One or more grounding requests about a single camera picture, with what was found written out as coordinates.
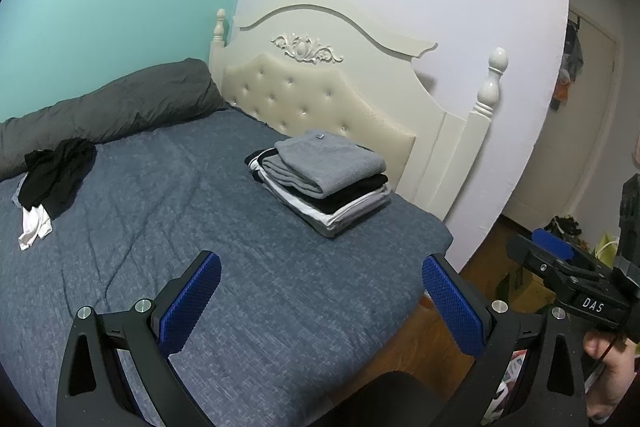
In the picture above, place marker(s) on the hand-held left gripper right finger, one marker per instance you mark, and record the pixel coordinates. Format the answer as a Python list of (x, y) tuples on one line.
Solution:
[(452, 302)]

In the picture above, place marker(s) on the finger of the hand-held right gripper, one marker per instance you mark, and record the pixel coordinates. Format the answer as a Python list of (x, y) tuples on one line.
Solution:
[(530, 254), (552, 244)]

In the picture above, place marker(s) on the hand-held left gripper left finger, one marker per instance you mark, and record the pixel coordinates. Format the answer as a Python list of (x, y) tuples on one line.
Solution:
[(192, 302)]

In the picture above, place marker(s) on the grey fleece garment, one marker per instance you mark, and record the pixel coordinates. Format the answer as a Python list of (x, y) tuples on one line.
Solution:
[(325, 157)]

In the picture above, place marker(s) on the hanging clothes on door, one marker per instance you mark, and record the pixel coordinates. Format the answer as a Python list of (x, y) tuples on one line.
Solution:
[(570, 57)]

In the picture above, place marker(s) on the person's right hand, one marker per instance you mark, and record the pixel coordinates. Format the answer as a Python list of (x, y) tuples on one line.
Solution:
[(620, 387)]

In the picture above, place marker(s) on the yellow-green bag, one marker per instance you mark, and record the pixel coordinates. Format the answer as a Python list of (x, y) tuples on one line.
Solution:
[(607, 244)]

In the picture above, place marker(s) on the blue patterned bed cover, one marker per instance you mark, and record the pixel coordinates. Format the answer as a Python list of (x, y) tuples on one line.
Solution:
[(225, 217)]

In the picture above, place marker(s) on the folded light grey garment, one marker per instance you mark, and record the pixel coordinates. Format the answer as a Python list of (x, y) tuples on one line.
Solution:
[(350, 225)]

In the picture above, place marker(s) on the folded black garment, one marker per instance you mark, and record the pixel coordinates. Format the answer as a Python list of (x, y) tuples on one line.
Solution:
[(360, 189)]

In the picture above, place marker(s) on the dark grey duvet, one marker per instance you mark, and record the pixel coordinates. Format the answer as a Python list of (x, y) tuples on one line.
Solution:
[(125, 102)]

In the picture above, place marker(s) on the cream bed headboard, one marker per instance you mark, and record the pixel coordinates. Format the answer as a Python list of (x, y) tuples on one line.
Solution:
[(350, 72)]

